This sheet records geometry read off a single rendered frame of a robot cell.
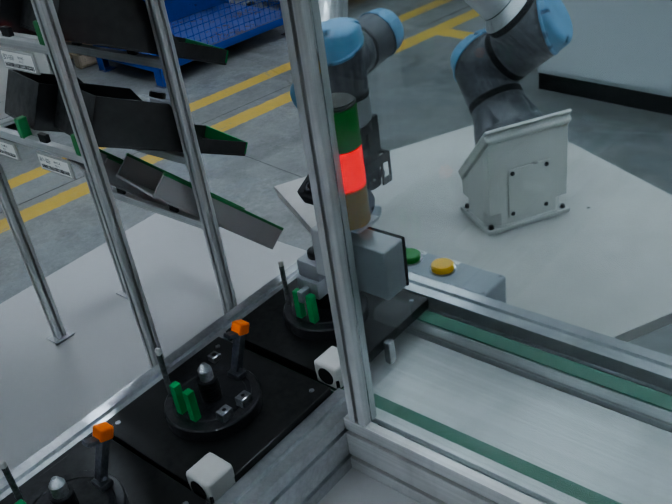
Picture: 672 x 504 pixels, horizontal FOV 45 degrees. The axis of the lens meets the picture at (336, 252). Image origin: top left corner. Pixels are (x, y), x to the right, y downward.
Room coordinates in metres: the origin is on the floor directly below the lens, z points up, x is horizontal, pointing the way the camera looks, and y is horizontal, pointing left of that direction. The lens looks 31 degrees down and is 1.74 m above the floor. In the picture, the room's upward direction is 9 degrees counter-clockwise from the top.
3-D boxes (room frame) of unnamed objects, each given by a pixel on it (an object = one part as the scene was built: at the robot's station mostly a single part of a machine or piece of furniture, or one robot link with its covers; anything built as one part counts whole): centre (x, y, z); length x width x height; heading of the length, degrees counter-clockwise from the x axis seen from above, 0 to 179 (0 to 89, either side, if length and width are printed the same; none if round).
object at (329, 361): (0.93, 0.03, 0.97); 0.05 x 0.05 x 0.04; 46
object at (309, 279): (1.06, 0.04, 1.06); 0.08 x 0.04 x 0.07; 135
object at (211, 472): (0.89, 0.21, 1.01); 0.24 x 0.24 x 0.13; 46
